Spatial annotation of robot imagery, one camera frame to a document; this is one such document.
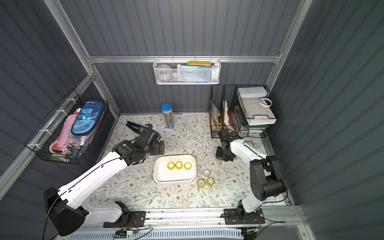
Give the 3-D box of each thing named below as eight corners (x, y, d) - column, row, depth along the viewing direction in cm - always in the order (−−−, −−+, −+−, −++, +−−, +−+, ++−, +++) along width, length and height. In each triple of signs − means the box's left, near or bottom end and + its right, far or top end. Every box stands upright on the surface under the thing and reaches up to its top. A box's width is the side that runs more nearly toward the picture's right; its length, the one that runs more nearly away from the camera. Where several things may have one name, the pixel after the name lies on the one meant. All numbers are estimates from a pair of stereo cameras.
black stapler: (124, 128, 114) (122, 125, 112) (129, 122, 117) (127, 120, 115) (139, 134, 110) (138, 132, 108) (144, 129, 113) (143, 126, 111)
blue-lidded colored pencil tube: (165, 129, 113) (160, 111, 98) (166, 122, 117) (162, 103, 102) (173, 129, 113) (170, 111, 98) (174, 122, 117) (171, 103, 102)
